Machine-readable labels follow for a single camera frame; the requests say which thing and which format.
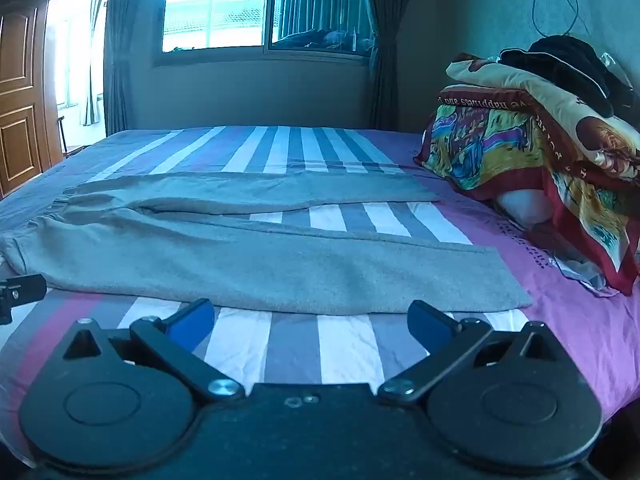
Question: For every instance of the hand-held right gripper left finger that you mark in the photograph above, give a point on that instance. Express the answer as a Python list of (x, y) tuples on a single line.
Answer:
[(192, 321)]

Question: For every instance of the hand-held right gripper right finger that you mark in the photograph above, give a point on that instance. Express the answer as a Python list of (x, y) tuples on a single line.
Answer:
[(425, 322)]

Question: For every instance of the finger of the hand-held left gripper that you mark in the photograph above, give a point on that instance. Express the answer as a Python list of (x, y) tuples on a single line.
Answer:
[(22, 290)]

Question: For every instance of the brown towel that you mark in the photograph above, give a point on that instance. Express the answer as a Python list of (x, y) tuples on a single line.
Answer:
[(250, 270)]

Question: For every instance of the bed with striped sheet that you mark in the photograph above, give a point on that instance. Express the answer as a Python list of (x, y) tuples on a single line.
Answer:
[(340, 340)]

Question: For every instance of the small wooden furniture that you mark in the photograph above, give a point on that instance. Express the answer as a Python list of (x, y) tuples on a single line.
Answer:
[(75, 150)]

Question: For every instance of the white pillow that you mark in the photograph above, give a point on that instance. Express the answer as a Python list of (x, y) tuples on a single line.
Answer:
[(525, 207)]

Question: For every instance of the wooden door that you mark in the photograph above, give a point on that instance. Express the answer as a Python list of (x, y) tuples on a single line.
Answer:
[(20, 110)]

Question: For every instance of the colourful printed bag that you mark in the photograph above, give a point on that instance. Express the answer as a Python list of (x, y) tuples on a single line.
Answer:
[(500, 145)]

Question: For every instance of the dark curtain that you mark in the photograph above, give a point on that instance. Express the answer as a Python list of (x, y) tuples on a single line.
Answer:
[(384, 85), (120, 60)]

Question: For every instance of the white sheer curtain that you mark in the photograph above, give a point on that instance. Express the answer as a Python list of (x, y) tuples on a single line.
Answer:
[(95, 60)]

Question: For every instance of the black garment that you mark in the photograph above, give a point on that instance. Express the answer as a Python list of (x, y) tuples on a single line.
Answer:
[(570, 60)]

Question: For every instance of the window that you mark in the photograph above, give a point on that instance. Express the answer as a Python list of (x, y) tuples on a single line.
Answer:
[(215, 10)]

